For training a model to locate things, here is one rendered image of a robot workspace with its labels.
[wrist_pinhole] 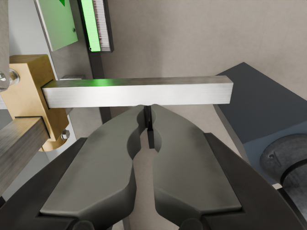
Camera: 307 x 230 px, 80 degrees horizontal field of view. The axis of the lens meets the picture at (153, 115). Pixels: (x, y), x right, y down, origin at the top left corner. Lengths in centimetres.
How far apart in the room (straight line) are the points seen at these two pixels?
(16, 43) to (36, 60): 29
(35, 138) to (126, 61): 90
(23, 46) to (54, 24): 23
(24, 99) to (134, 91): 14
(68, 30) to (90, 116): 19
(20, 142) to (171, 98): 19
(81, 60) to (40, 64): 14
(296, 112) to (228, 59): 55
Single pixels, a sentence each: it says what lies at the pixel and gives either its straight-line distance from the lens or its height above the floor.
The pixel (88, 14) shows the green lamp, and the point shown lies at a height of 70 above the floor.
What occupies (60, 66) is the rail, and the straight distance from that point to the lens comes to 44.
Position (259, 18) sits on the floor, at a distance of 120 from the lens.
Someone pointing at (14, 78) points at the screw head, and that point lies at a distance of 27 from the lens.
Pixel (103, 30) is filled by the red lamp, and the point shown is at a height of 70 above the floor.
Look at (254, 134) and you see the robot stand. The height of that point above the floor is 58.
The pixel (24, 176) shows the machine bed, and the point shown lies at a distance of 65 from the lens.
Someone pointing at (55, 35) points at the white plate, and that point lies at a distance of 34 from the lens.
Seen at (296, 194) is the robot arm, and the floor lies 77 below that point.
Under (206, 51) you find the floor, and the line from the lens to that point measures 114.
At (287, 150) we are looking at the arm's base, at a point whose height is 65.
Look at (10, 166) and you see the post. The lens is 25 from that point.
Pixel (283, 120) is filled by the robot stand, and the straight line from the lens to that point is 73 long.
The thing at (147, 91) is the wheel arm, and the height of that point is 86.
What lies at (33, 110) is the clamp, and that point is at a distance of 29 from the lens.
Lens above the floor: 108
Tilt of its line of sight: 60 degrees down
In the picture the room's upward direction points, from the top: 179 degrees counter-clockwise
